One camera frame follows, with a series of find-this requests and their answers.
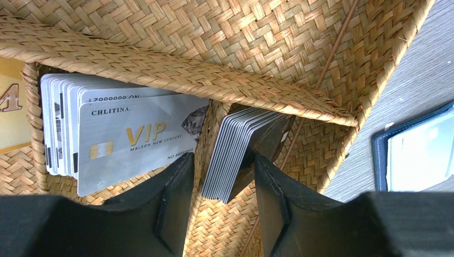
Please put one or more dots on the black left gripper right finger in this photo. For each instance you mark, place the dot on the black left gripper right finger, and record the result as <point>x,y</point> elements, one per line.
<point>298,221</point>

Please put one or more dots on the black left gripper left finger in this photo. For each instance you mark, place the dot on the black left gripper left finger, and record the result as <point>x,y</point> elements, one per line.
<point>148,220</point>

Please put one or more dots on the silver VIP credit card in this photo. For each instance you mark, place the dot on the silver VIP credit card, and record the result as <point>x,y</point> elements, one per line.
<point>121,139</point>

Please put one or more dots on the blue leather card holder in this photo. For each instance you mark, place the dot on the blue leather card holder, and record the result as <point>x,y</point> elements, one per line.
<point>416,155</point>

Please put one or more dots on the black credit card stack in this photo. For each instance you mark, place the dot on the black credit card stack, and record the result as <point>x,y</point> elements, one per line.
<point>243,135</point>

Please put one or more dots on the woven divided basket tray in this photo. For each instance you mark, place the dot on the woven divided basket tray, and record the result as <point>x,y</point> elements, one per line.
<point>326,62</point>

